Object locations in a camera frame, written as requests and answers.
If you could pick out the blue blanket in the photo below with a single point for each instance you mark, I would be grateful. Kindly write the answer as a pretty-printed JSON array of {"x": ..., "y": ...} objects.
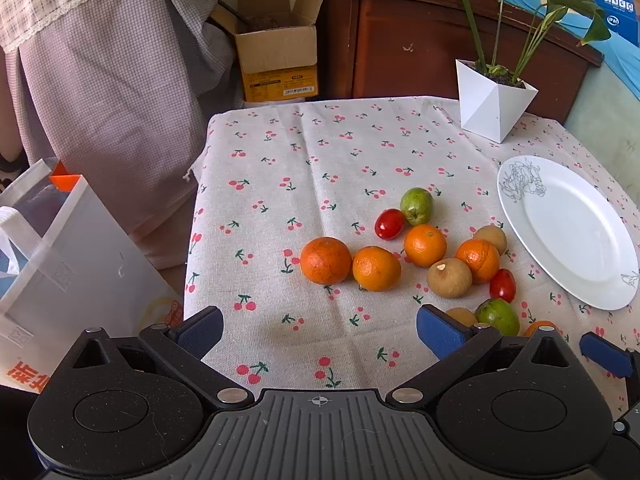
[{"x": 615, "y": 55}]

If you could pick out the white shopping bag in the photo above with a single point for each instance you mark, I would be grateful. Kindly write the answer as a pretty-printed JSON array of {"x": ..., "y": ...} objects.
[{"x": 75, "y": 280}]

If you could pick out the cherry print tablecloth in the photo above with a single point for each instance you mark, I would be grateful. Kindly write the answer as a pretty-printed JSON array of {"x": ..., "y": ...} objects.
[{"x": 300, "y": 185}]

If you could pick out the dark wooden cabinet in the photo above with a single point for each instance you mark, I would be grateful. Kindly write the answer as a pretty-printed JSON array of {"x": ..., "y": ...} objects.
[{"x": 410, "y": 45}]

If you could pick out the green guava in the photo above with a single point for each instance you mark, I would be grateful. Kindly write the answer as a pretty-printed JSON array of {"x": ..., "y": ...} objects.
[
  {"x": 416, "y": 205},
  {"x": 500, "y": 315}
]

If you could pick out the red cherry tomato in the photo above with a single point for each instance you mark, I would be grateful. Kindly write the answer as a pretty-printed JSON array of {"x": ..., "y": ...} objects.
[
  {"x": 502, "y": 285},
  {"x": 389, "y": 223}
]

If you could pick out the white faceted plant pot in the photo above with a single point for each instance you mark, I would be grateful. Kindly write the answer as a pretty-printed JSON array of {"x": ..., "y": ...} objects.
[{"x": 492, "y": 105}]

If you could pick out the plaid lace-edged valance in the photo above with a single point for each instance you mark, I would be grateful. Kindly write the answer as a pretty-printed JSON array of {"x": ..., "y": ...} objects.
[{"x": 60, "y": 0}]

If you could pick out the lilac checked curtain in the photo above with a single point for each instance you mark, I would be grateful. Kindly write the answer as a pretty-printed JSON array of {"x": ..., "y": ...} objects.
[{"x": 115, "y": 110}]

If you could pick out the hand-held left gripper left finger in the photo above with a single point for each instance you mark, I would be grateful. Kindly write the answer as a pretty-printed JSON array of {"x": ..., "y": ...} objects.
[{"x": 200, "y": 332}]

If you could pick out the pale green mattress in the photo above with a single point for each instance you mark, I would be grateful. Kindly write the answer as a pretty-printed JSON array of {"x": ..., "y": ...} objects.
[{"x": 605, "y": 120}]

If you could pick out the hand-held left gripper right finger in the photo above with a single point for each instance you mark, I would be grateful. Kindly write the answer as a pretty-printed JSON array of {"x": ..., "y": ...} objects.
[{"x": 440, "y": 330}]

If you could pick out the open cardboard box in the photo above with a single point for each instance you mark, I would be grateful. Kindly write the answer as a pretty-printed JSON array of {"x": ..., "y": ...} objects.
[{"x": 277, "y": 55}]

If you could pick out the brown longan with pale spot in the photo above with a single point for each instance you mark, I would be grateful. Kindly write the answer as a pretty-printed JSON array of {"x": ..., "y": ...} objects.
[{"x": 449, "y": 279}]

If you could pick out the orange item in bag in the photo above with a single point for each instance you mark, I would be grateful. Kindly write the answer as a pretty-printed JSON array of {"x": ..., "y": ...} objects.
[{"x": 65, "y": 180}]

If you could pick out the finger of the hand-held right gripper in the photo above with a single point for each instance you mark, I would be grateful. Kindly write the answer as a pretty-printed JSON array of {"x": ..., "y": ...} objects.
[
  {"x": 605, "y": 355},
  {"x": 627, "y": 427}
]

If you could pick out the white plate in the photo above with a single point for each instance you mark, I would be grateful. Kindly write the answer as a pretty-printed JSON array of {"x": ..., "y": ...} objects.
[{"x": 570, "y": 232}]

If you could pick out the blue carton box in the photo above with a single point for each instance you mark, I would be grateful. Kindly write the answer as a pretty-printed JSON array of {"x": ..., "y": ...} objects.
[{"x": 620, "y": 10}]

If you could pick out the large orange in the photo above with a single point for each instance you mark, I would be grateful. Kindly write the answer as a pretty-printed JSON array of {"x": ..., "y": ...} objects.
[{"x": 325, "y": 260}]

